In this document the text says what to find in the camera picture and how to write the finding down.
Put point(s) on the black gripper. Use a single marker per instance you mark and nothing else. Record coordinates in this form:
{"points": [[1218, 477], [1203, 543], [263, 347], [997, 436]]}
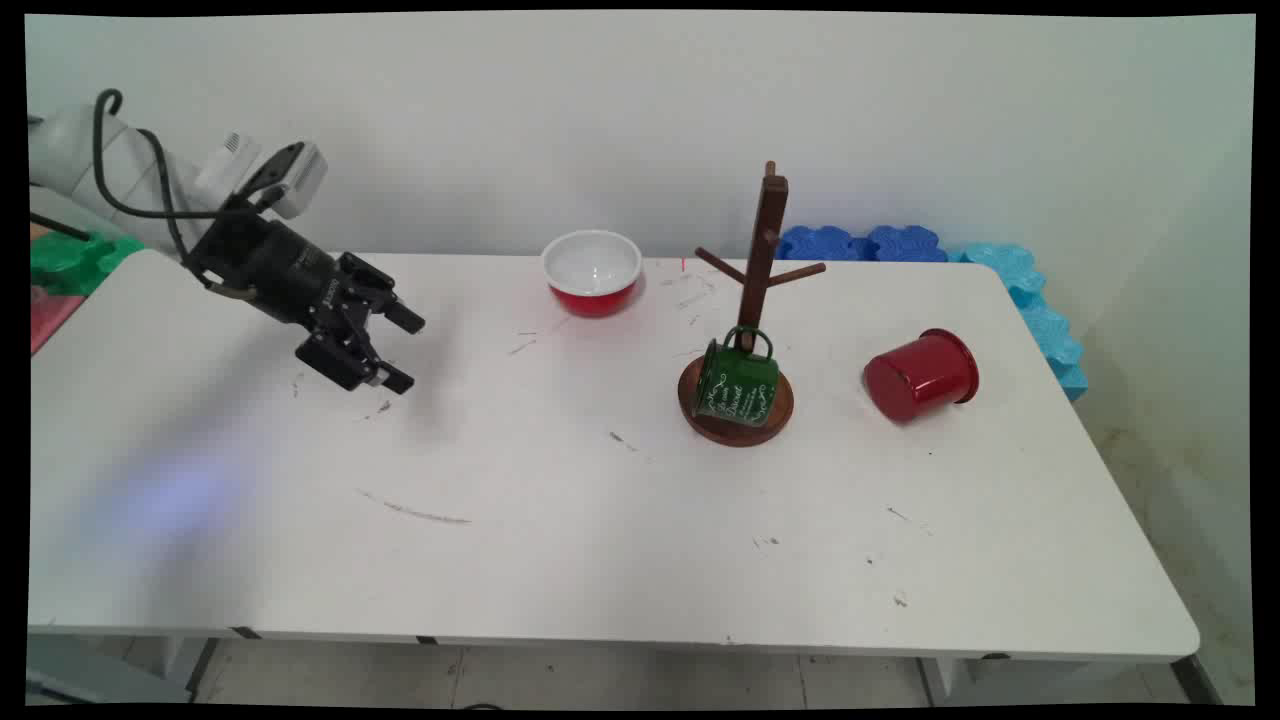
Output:
{"points": [[270, 265]]}

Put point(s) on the green enamel mug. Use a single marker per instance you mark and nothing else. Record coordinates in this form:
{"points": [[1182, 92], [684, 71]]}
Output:
{"points": [[738, 385]]}

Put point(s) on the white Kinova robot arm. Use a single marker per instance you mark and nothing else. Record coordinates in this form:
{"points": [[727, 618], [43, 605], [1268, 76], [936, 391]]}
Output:
{"points": [[75, 155]]}

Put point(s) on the red bowl white inside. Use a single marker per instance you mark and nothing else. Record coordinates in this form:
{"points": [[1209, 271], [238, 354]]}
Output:
{"points": [[592, 270]]}

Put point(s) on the green foam tile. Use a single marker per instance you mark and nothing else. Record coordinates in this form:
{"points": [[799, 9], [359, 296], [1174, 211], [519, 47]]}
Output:
{"points": [[70, 260]]}

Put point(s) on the red foam tile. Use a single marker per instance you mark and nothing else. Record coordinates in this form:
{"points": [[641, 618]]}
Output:
{"points": [[50, 315]]}

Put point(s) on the brown wooden mug tree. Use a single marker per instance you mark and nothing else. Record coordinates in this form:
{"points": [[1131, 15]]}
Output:
{"points": [[765, 240]]}

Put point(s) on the dark blue foam tile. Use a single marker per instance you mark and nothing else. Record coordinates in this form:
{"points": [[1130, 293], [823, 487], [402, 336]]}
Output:
{"points": [[905, 243], [820, 243]]}

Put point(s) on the red metal cup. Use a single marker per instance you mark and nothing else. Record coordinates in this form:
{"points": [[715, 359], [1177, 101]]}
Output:
{"points": [[920, 375]]}

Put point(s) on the light blue foam tiles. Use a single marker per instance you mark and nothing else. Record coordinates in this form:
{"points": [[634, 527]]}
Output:
{"points": [[1040, 320]]}

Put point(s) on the white table leg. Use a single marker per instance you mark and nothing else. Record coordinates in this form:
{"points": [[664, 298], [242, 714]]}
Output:
{"points": [[955, 680]]}

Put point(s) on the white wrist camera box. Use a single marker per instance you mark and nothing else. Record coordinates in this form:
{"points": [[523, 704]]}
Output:
{"points": [[300, 180]]}

